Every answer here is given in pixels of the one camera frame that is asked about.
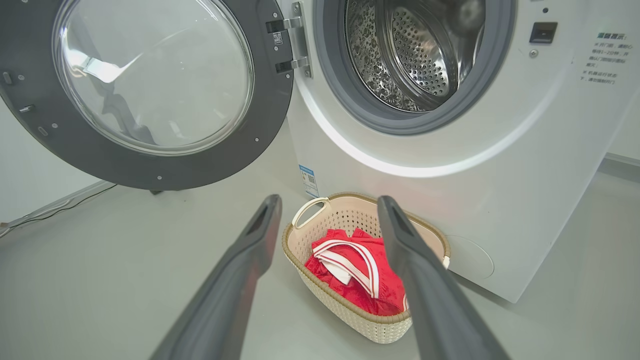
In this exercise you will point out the black door latch socket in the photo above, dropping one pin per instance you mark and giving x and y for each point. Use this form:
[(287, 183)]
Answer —
[(543, 32)]

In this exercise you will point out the printed instruction text label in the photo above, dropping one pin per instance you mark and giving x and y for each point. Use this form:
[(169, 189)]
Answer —
[(606, 57)]

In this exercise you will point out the cream perforated laundry basket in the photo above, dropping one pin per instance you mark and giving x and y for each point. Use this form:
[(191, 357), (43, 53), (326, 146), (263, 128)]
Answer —
[(380, 330)]

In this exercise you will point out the dark grey glass washer door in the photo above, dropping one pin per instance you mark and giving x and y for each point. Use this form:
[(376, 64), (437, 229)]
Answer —
[(270, 100)]

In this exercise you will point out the metal washer door hinge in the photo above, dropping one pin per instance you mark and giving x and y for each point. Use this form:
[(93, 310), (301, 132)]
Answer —
[(300, 45)]

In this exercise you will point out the red shorts with white stripe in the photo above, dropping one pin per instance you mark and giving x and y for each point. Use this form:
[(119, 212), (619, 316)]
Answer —
[(350, 300)]

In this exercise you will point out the white front-load washing machine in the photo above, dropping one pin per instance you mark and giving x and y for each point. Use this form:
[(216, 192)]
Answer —
[(525, 175)]

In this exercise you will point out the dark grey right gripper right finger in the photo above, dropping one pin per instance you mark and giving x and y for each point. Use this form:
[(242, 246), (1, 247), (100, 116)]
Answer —
[(435, 305)]

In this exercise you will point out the steel perforated washer drum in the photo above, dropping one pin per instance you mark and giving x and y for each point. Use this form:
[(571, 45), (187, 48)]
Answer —
[(415, 55)]

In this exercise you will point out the red white-trimmed jersey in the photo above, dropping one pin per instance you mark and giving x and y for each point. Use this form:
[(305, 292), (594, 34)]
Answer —
[(365, 237)]

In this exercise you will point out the blue energy label sticker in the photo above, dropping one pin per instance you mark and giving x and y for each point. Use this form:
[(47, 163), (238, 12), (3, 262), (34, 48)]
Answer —
[(308, 181)]

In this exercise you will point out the grey rubber door seal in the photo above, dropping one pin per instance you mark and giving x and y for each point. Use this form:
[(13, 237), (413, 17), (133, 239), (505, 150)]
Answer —
[(330, 75)]

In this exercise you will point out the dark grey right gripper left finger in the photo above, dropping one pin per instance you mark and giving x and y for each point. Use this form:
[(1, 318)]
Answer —
[(225, 295)]

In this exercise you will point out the round drain filter cover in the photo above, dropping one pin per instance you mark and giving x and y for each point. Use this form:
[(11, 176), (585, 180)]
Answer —
[(472, 257)]

